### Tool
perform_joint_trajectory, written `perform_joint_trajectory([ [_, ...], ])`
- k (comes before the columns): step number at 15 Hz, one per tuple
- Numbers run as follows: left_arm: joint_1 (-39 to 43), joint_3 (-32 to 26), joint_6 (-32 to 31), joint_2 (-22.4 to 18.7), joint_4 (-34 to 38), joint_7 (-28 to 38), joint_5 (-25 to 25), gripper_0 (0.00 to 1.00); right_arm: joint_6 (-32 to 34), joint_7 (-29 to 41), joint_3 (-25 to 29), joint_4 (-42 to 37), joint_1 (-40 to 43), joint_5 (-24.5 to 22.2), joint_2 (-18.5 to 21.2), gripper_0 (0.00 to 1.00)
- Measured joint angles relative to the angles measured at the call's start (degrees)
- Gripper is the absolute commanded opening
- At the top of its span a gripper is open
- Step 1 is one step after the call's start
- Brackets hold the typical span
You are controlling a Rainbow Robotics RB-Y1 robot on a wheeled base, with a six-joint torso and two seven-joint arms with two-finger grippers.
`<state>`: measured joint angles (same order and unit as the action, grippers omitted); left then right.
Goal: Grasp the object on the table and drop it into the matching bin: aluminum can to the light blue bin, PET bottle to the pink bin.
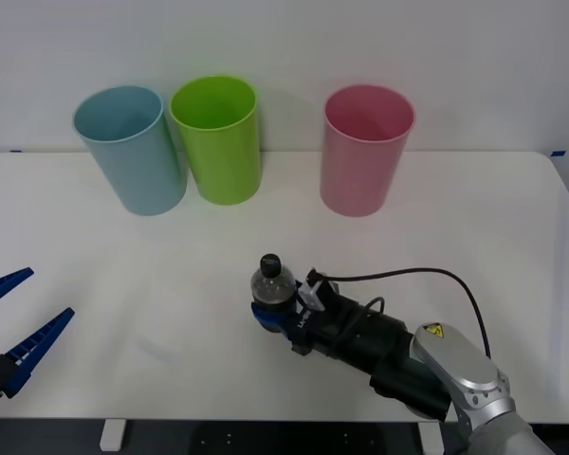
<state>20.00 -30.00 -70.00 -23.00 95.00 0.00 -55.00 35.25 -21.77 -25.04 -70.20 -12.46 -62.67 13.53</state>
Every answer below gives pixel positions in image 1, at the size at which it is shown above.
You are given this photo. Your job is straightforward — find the small black-capped plastic bottle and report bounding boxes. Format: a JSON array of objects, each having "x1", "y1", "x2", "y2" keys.
[{"x1": 249, "y1": 253, "x2": 297, "y2": 315}]

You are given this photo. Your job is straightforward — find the white table leg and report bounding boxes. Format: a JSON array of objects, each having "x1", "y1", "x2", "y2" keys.
[
  {"x1": 417, "y1": 421, "x2": 445, "y2": 455},
  {"x1": 99, "y1": 419, "x2": 126, "y2": 452}
]

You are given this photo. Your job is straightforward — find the pale blue plastic bin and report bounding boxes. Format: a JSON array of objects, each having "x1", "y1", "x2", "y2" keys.
[{"x1": 71, "y1": 84, "x2": 189, "y2": 217}]

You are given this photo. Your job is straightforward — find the pink plastic bin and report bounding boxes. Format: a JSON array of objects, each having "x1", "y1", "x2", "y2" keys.
[{"x1": 319, "y1": 83, "x2": 416, "y2": 218}]

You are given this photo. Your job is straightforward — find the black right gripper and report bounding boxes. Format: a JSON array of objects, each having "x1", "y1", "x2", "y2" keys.
[{"x1": 250, "y1": 289, "x2": 361, "y2": 362}]

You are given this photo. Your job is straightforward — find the yellow-green plastic bin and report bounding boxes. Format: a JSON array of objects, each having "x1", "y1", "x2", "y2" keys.
[{"x1": 168, "y1": 74, "x2": 261, "y2": 207}]

